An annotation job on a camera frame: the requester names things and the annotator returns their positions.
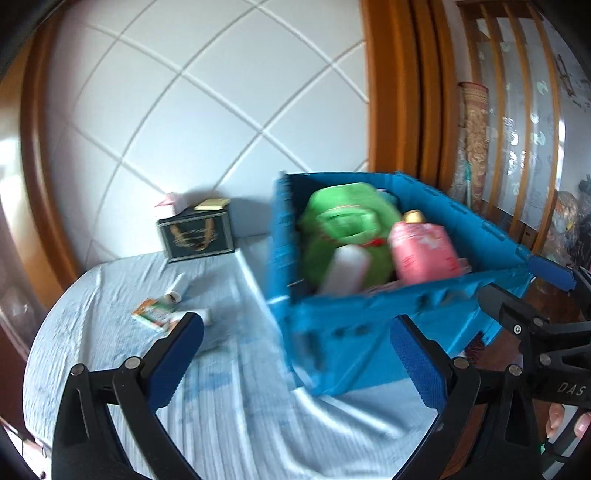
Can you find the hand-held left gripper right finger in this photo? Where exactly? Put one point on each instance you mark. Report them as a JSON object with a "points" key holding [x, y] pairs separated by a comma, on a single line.
{"points": [[418, 369]]}

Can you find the green plastic jug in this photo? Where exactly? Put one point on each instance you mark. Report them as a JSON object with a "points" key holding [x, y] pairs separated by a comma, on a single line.
{"points": [[323, 240]]}

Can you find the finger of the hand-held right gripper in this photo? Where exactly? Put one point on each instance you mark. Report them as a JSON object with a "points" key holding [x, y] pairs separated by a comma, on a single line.
{"points": [[551, 273], [508, 311]]}

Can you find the black gift box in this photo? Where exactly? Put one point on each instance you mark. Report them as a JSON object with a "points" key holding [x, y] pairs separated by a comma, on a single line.
{"points": [[194, 240]]}

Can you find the wooden glass partition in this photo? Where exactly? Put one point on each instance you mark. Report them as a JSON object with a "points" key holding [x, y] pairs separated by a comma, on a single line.
{"points": [[521, 115]]}

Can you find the rolled patterned carpet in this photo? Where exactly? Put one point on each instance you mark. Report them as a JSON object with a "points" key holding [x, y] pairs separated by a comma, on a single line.
{"points": [[475, 138]]}

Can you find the person's right hand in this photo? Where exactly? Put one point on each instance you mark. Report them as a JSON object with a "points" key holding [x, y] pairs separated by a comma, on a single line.
{"points": [[554, 420]]}

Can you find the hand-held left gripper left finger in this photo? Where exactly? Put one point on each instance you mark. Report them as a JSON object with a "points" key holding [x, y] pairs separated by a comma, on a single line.
{"points": [[178, 364]]}

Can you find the white plastic bottle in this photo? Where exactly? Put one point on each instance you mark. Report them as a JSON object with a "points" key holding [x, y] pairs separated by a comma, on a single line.
{"points": [[344, 270]]}

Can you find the pink bottle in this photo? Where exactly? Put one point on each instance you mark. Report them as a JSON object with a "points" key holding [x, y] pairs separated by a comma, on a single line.
{"points": [[422, 254]]}

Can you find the green orange packet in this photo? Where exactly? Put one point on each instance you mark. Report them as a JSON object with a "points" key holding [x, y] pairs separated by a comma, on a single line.
{"points": [[152, 314]]}

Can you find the light blue bed sheet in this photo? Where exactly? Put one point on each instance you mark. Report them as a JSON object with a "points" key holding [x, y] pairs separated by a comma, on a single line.
{"points": [[231, 415]]}

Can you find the yellow sticky notepad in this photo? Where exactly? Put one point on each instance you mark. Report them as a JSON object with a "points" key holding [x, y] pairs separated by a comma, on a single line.
{"points": [[211, 204]]}

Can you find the white paper roll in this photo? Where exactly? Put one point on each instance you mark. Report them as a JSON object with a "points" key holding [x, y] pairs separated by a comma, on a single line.
{"points": [[177, 288]]}

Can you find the small pink white tissue pack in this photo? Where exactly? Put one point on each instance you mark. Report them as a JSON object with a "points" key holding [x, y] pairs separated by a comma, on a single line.
{"points": [[168, 205]]}

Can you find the blue plastic storage container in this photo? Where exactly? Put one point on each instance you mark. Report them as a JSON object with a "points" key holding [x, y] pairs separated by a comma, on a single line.
{"points": [[351, 323]]}

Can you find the dark wrapped ornament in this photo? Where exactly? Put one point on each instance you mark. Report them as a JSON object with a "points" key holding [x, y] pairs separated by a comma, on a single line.
{"points": [[572, 221]]}

